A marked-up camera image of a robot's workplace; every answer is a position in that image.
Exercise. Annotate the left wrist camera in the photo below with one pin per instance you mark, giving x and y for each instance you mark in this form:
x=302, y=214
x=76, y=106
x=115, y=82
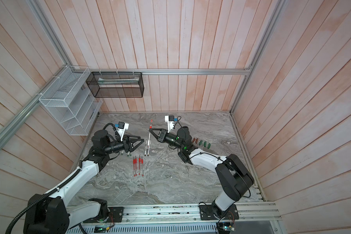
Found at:
x=120, y=129

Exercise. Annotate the black wire mesh basket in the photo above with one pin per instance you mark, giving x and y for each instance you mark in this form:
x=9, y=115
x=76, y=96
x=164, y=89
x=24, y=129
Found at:
x=116, y=84

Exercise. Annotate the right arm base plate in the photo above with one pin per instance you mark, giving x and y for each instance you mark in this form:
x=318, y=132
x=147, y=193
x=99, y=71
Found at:
x=212, y=212

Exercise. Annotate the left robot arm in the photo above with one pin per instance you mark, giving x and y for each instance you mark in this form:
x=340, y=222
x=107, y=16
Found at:
x=49, y=213

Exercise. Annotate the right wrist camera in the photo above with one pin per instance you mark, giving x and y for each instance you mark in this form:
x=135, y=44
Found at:
x=171, y=122

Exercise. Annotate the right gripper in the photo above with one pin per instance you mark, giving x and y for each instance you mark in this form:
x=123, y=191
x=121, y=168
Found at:
x=164, y=136

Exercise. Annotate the aluminium front rail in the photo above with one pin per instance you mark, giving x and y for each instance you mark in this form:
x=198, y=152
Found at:
x=187, y=213

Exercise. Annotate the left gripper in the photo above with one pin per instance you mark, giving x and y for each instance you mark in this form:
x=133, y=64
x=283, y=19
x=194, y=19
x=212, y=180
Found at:
x=129, y=147

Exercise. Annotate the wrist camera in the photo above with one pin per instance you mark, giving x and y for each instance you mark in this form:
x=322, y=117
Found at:
x=120, y=129
x=171, y=122

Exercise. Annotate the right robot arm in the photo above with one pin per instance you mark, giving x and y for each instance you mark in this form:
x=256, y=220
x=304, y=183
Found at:
x=233, y=175

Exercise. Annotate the red gel pen long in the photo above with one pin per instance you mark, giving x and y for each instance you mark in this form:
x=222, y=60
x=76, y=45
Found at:
x=142, y=166

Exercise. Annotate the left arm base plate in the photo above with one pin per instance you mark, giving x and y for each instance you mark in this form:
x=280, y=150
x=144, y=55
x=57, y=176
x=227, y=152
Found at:
x=113, y=215

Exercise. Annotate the white wire mesh shelf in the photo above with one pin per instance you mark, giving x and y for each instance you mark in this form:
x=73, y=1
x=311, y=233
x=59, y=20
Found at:
x=70, y=101

